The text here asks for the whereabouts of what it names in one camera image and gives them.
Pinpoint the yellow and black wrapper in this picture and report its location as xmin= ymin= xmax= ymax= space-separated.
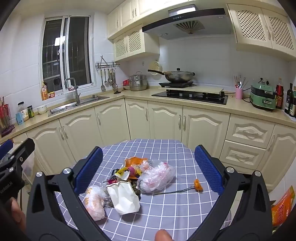
xmin=112 ymin=169 xmax=130 ymax=181

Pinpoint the orange label bottle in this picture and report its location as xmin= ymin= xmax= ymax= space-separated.
xmin=41 ymin=82 xmax=49 ymax=100

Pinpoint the black and steel range hood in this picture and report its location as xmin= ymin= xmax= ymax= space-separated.
xmin=142 ymin=8 xmax=232 ymax=40

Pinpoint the steel wok with lid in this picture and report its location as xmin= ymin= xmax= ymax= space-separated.
xmin=147 ymin=68 xmax=195 ymax=83

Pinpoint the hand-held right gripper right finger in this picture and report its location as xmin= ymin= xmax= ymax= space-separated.
xmin=189 ymin=145 xmax=274 ymax=241

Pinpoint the steel kitchen faucet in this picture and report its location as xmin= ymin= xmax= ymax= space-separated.
xmin=64 ymin=78 xmax=81 ymax=104

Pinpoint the grey checked tablecloth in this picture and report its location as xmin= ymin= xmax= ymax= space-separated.
xmin=54 ymin=138 xmax=234 ymax=241

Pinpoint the steel kitchen sink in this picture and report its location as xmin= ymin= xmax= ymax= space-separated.
xmin=48 ymin=95 xmax=110 ymax=117

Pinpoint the red knife rack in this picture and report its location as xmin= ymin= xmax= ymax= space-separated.
xmin=0 ymin=96 xmax=15 ymax=137

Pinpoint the green glass bottle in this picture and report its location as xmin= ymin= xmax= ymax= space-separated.
xmin=290 ymin=86 xmax=296 ymax=117

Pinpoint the small lattice wall cabinet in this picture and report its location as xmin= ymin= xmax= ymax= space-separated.
xmin=113 ymin=29 xmax=160 ymax=62

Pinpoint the black glass gas hob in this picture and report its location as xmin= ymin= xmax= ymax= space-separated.
xmin=151 ymin=89 xmax=228 ymax=105

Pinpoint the small clear plastic bag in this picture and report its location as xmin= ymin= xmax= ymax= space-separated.
xmin=139 ymin=160 xmax=160 ymax=173

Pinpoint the black wall utensil rack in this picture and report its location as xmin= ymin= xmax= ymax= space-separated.
xmin=95 ymin=56 xmax=121 ymax=70

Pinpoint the steel slotted spoon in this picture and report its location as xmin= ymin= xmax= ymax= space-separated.
xmin=108 ymin=68 xmax=118 ymax=90

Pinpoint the person's right hand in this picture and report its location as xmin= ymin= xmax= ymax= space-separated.
xmin=154 ymin=229 xmax=173 ymax=241

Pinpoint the large lattice wall cabinet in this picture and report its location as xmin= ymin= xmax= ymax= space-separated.
xmin=227 ymin=3 xmax=296 ymax=62

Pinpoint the black induction cooker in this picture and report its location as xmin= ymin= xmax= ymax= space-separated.
xmin=159 ymin=81 xmax=194 ymax=88

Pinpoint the person's left hand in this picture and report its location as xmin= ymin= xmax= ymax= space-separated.
xmin=9 ymin=197 xmax=27 ymax=232

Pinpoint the cream cabinet drawer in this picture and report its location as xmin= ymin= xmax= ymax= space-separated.
xmin=225 ymin=115 xmax=275 ymax=149
xmin=219 ymin=140 xmax=266 ymax=172

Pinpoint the white paper bag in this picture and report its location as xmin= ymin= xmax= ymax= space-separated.
xmin=106 ymin=181 xmax=141 ymax=215

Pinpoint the orange plastic bag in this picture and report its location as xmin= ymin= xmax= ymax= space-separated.
xmin=271 ymin=185 xmax=296 ymax=226

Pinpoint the steel steamer pot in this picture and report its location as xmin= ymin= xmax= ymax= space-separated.
xmin=129 ymin=71 xmax=148 ymax=91

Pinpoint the cream base cabinet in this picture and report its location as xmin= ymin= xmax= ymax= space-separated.
xmin=0 ymin=97 xmax=296 ymax=193

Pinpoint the orange snack wrapper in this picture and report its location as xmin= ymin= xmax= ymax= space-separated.
xmin=124 ymin=157 xmax=148 ymax=169

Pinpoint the green electric cooker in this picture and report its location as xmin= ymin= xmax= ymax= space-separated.
xmin=249 ymin=82 xmax=277 ymax=110

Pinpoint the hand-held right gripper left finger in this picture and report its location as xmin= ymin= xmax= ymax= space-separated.
xmin=26 ymin=146 xmax=109 ymax=241

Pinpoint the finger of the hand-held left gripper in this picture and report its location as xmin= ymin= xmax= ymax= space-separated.
xmin=0 ymin=138 xmax=36 ymax=173
xmin=0 ymin=139 xmax=14 ymax=161

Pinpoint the glass jar with black lid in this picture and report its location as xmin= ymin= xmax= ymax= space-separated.
xmin=17 ymin=101 xmax=29 ymax=122

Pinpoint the clear bag with orange print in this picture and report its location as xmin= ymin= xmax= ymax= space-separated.
xmin=84 ymin=185 xmax=108 ymax=221

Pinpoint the trash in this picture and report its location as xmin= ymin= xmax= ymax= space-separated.
xmin=137 ymin=160 xmax=175 ymax=193

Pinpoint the dark glass bottle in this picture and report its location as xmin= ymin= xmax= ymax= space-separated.
xmin=284 ymin=83 xmax=294 ymax=114

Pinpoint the cream wall cabinet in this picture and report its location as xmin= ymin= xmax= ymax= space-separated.
xmin=107 ymin=0 xmax=199 ymax=40

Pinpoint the sliding window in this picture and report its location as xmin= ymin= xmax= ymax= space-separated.
xmin=40 ymin=15 xmax=95 ymax=95

